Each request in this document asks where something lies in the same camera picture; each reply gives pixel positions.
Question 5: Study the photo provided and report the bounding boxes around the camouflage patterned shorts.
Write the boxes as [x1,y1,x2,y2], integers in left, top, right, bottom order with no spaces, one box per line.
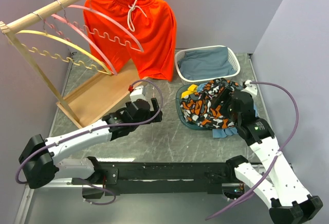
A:
[180,78,242,129]

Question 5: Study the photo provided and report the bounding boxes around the light pink hanger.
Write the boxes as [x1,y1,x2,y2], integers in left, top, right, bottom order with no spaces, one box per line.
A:
[69,0,144,56]

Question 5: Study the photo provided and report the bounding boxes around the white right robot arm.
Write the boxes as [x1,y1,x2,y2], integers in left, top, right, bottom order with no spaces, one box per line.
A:
[208,83,323,223]

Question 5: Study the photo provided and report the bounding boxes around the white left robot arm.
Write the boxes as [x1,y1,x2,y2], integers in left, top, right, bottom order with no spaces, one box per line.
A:
[15,98,163,189]

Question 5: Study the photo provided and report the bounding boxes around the light blue shorts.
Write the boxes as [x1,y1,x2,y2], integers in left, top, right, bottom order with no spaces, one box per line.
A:
[197,83,259,139]

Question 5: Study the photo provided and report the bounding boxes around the yellow shorts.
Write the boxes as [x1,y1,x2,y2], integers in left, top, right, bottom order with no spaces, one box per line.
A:
[181,84,198,99]

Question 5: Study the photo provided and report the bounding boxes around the orange shorts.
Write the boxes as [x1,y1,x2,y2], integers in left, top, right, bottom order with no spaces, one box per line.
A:
[83,0,177,81]

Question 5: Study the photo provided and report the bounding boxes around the yellow hanger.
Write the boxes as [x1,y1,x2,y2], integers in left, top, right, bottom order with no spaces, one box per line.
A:
[16,13,113,76]

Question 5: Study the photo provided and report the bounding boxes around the wooden clothes rack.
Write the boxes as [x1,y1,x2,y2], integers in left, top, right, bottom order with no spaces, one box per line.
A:
[1,0,139,128]

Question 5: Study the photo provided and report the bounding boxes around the dark green basket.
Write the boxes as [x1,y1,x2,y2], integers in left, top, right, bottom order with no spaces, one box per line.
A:
[175,84,210,130]

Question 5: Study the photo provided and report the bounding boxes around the white laundry basket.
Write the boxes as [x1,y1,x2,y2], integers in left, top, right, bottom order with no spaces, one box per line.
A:
[174,45,241,85]

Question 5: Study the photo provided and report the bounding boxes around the grey-blue cloth in basket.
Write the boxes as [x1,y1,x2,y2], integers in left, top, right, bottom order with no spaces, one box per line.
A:
[178,46,237,81]

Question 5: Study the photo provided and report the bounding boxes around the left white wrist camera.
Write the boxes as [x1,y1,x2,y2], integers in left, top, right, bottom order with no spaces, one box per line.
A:
[129,85,146,102]

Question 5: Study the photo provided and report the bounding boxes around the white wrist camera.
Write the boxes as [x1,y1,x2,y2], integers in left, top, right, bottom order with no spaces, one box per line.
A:
[242,80,258,97]
[129,85,146,102]

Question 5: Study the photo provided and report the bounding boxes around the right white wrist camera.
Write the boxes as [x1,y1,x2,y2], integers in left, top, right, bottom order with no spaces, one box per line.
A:
[242,80,258,97]

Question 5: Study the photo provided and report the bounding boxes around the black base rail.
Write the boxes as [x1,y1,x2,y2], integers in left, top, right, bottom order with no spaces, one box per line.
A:
[71,157,258,199]

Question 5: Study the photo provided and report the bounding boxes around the aluminium frame rail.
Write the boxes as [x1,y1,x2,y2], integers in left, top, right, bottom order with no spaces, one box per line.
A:
[14,179,87,223]

